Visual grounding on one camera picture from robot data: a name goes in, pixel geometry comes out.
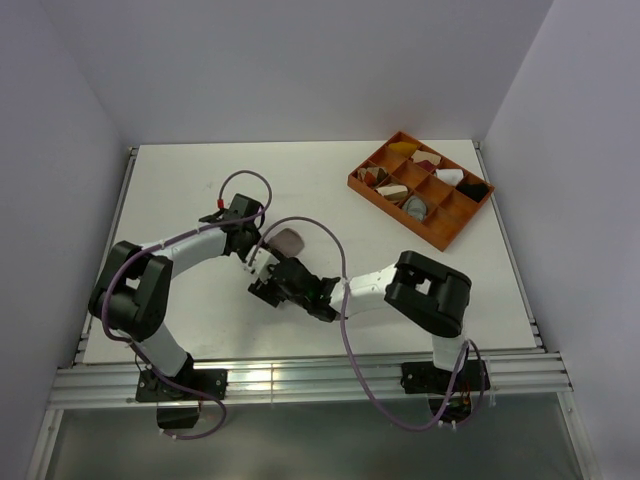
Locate beige sock with red stripes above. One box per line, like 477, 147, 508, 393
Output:
268, 228, 305, 257

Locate grey sock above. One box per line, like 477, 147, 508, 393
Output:
402, 195, 429, 222

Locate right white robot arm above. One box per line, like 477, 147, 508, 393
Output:
244, 248, 472, 390

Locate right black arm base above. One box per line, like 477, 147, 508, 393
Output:
400, 359, 491, 423

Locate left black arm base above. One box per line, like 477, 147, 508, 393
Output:
134, 369, 228, 440

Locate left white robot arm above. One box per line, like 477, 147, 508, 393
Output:
88, 194, 265, 399

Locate brown patterned rolled sock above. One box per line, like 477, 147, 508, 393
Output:
356, 166, 388, 188

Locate beige brown rolled sock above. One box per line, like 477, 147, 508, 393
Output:
375, 183, 409, 203

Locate orange compartment tray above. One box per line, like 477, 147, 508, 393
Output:
347, 131, 495, 251

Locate yellow rolled sock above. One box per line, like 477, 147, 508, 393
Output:
388, 141, 419, 158

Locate red beige rolled sock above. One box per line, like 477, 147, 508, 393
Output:
411, 150, 442, 171

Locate white rolled sock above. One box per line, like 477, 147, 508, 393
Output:
435, 168, 465, 187

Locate black rolled sock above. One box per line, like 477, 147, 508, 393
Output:
456, 183, 490, 203

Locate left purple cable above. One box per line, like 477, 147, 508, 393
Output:
101, 170, 274, 441

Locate purple cable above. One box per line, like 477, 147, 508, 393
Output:
101, 170, 274, 441
249, 216, 486, 433

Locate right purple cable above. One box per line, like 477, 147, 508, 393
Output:
249, 216, 486, 433

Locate aluminium frame rail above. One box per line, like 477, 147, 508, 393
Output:
46, 351, 573, 410

